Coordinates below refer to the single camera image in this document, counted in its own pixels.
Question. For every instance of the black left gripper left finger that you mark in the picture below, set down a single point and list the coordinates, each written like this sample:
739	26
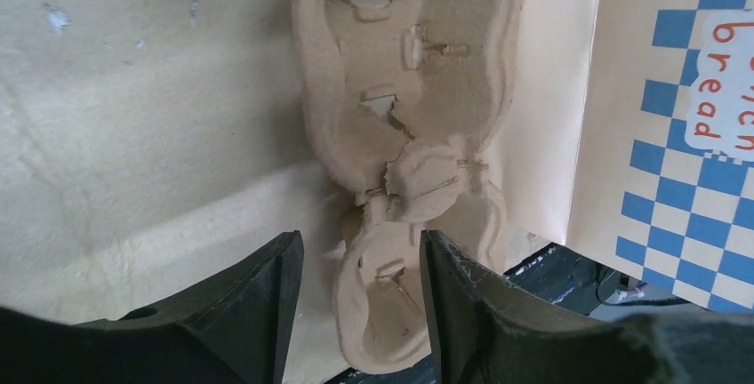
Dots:
232	327

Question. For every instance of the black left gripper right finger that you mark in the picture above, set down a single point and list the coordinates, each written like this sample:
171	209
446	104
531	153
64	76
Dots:
485	329

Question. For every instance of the blue checkered paper bag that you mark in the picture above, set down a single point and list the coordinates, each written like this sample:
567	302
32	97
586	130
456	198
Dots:
630	140

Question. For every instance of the single brown pulp carrier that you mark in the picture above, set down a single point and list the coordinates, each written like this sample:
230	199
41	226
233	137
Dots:
401	100

